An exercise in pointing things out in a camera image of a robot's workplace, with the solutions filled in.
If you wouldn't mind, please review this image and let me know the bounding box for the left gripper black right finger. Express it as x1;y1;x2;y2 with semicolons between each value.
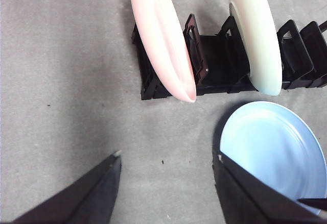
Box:
212;151;327;224

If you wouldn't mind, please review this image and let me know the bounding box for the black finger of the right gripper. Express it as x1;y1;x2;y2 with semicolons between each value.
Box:
297;197;327;210

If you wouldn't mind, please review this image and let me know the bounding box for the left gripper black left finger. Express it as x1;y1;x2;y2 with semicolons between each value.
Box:
11;150;122;224

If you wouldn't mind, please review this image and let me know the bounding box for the blue plate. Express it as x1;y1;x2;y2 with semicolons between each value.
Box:
219;101;327;216

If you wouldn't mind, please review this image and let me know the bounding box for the pale green plate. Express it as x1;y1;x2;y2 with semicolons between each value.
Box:
228;0;283;96

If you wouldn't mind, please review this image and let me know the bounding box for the pink plate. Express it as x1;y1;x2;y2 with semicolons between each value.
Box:
129;0;197;104

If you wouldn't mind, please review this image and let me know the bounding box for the black plate rack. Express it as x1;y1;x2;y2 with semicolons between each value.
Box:
131;13;327;101

